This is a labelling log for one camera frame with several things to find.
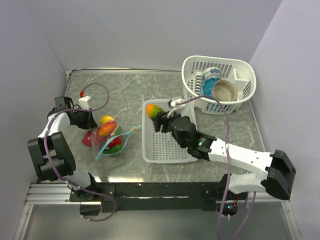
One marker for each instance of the clear zip top bag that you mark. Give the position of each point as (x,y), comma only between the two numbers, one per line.
(107,139)

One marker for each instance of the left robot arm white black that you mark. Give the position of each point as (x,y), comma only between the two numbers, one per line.
(51,148)

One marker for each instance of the blue plate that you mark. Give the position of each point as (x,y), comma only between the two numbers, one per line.
(207,87)

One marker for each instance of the orange red fake fruit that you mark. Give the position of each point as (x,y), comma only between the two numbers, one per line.
(107,129)

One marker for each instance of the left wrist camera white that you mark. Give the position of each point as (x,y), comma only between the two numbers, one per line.
(84,101)

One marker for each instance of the orange green fake mango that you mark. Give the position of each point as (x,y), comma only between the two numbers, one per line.
(152,110)

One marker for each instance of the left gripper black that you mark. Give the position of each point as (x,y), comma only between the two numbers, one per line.
(90,122)

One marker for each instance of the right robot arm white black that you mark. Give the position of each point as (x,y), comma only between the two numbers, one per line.
(273,173)

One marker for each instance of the aluminium rail frame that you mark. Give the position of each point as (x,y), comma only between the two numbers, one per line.
(60,194)

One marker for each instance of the red fake pepper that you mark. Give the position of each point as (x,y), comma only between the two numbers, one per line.
(116,141)

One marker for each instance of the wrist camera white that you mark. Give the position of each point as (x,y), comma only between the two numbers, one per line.
(84,101)
(176,106)

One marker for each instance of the white perforated flat basket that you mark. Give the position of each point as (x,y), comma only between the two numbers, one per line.
(158,147)

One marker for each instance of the white dish rack basket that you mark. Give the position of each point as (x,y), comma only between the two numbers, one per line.
(238,72)

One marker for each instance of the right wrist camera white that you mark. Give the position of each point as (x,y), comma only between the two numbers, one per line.
(176,106)

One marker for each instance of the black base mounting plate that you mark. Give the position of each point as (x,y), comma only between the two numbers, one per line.
(149,196)

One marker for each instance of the yellow fake fruit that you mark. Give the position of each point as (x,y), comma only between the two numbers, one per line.
(105,119)

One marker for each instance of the beige bowl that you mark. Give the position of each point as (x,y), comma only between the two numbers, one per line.
(225,91)

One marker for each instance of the green fake pepper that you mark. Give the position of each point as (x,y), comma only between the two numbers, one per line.
(113,150)

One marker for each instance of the blue white patterned cup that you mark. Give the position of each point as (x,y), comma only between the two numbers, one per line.
(211,72)

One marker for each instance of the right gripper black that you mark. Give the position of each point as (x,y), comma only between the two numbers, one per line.
(161,117)

